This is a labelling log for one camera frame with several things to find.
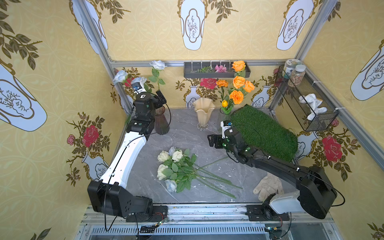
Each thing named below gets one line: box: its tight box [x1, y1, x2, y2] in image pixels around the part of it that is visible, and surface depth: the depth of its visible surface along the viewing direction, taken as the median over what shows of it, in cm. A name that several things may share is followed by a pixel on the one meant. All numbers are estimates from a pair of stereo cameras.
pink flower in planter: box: [214, 63, 227, 73], surface depth 90 cm
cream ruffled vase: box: [193, 97, 216, 131], surface depth 99 cm
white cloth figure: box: [299, 93, 328, 121], surface depth 73 cm
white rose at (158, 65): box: [148, 60, 168, 90], surface depth 87 cm
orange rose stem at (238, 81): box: [232, 75, 246, 89], surface depth 81 cm
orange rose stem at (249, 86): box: [243, 80, 255, 93], surface depth 83 cm
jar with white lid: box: [290, 64, 306, 86], surface depth 81 cm
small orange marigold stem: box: [229, 90, 244, 115], surface depth 80 cm
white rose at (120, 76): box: [113, 70, 128, 84], surface depth 80 cm
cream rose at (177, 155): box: [171, 149, 183, 163], surface depth 87 cm
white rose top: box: [168, 146, 176, 156], surface depth 93 cm
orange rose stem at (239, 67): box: [231, 60, 246, 78], surface depth 83 cm
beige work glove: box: [252, 172, 284, 202], surface depth 83 cm
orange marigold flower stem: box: [216, 79, 229, 103], surface depth 89 cm
